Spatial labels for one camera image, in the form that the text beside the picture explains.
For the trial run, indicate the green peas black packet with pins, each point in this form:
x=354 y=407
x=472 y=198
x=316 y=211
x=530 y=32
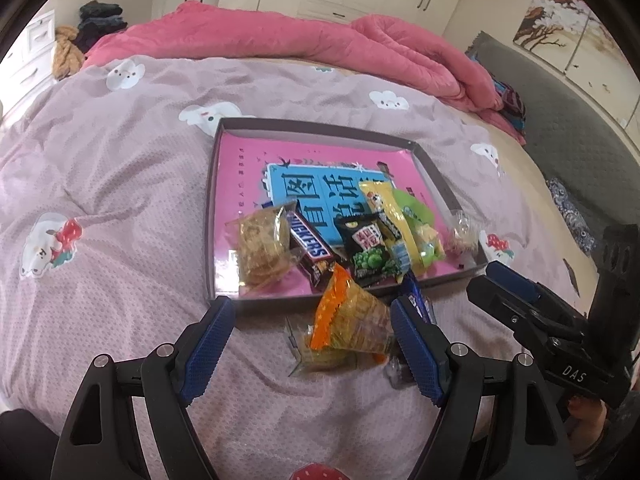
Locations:
x=369 y=259

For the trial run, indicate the lilac patterned bed sheet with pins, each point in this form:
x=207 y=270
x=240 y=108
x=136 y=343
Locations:
x=102 y=251

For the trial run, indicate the tan fuzzy garment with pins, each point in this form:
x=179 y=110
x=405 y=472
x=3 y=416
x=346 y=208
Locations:
x=68 y=58

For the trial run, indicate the blue Oreo packet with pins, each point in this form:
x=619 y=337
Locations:
x=410 y=288

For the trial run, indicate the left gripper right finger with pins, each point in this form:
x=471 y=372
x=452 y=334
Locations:
x=497 y=419

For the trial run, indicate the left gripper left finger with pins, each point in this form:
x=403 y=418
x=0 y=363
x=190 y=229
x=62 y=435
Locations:
x=100 y=438

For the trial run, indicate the pink fleece blanket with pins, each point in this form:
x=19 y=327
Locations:
x=377 y=45

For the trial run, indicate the pile of dark clothes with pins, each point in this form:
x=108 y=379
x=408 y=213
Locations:
x=98 y=19

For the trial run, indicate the clear bag rice crackers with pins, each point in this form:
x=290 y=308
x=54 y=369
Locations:
x=263 y=244

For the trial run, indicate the green milk candy bag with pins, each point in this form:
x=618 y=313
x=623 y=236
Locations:
x=421 y=222

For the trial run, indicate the grey padded headboard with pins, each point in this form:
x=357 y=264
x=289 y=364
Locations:
x=568 y=140

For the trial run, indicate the dark chocolate cake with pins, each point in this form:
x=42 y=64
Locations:
x=398 y=373

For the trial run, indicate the white drawer cabinet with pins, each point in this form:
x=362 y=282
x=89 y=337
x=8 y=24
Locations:
x=27 y=67

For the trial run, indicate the clear pink candy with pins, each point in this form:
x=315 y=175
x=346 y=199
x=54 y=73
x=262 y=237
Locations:
x=462 y=234

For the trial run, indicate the Snickers bar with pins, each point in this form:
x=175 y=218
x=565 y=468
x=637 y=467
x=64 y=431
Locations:
x=316 y=257

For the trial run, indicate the dark cardboard box tray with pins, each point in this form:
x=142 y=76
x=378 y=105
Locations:
x=320 y=135

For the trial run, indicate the orange biscuit pack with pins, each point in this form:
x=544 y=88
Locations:
x=350 y=318

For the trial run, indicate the dark patterned pillow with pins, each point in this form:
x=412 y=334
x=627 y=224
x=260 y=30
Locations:
x=572 y=217

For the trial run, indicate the floral wall painting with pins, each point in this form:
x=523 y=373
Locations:
x=567 y=35

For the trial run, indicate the small yellow cake packet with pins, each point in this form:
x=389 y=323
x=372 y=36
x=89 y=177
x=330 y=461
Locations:
x=308 y=360

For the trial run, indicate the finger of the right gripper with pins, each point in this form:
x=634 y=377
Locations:
x=539 y=319
x=520 y=282

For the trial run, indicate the colourful folded clothes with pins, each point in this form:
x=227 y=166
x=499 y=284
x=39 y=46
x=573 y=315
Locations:
x=514 y=109

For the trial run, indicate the yellow Alpenliebe candy packet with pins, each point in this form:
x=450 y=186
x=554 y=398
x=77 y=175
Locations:
x=394 y=225

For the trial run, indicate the operator right hand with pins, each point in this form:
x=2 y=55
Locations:
x=594 y=432

